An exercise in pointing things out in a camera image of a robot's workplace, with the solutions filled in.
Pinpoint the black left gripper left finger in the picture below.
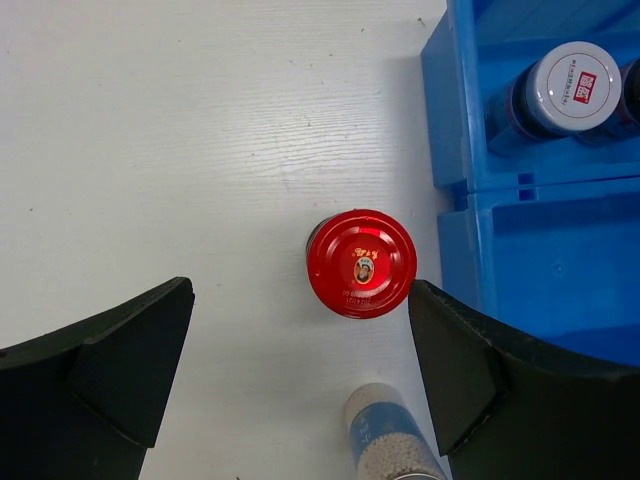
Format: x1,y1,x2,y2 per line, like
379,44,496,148
1,277,195,479

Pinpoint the blue three-compartment plastic bin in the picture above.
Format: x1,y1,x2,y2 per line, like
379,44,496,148
421,1,639,366

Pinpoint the silver-lid spice bottle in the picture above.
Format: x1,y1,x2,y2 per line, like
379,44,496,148
344,383,446,480

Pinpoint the red-lid sauce jar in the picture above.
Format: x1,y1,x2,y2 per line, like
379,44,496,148
305,209,418,319

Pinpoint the grey-lid dark jar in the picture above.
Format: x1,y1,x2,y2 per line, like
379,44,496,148
485,41,622,142
577,59,640,147

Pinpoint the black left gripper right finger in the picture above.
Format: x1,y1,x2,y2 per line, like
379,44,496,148
409,280,639,479

